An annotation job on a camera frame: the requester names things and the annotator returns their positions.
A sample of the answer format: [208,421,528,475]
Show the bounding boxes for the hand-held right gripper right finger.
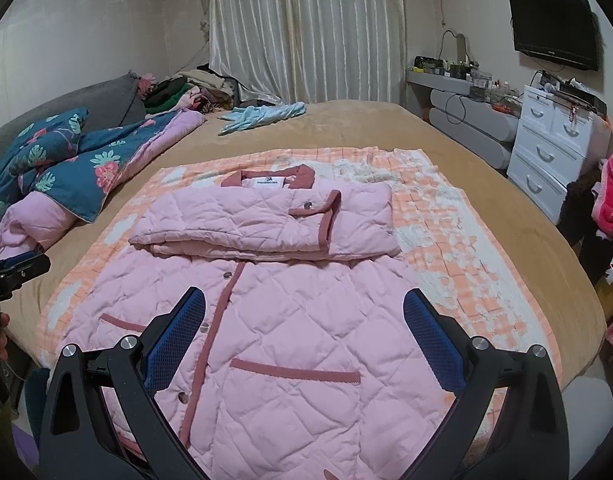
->
[403,288,572,480]

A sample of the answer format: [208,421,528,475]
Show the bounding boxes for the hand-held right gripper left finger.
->
[39,286,207,480]

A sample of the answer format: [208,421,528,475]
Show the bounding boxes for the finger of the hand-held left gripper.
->
[0,254,52,292]
[0,246,43,273]

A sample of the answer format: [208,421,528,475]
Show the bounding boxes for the pink quilted jacket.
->
[61,162,467,480]

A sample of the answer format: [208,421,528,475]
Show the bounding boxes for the pile of mixed clothes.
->
[136,64,242,113]

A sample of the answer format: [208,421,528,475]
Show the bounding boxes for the orange white checked blanket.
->
[36,146,562,466]

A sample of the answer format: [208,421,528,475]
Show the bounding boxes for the teal floral quilt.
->
[0,107,207,266]

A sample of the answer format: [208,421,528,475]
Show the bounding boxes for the grey padded headboard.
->
[0,71,147,166]

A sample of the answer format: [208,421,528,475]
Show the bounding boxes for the dark hanging clothing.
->
[559,167,613,286]

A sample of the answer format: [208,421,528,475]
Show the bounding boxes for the bed with tan sheet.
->
[0,100,609,391]

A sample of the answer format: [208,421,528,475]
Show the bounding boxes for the white drawer cabinet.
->
[506,85,613,223]

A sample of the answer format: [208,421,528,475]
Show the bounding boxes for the grey dressing table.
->
[406,67,524,170]

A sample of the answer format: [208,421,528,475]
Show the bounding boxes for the pink red towel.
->
[591,154,613,256]

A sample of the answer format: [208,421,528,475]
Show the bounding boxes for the light blue garment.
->
[219,101,307,136]

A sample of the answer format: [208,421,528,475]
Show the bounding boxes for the clutter of small bottles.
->
[411,55,524,111]

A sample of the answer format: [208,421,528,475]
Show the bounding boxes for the black box on cabinet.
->
[533,72,607,113]

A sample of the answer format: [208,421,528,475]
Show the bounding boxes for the dressing table mirror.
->
[440,29,470,67]

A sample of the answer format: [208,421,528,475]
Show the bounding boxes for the white striped curtain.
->
[206,0,407,106]

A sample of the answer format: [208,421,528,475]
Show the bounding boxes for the white padded bed frame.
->
[561,375,613,461]

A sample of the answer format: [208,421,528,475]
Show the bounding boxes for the black wall television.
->
[509,0,601,72]

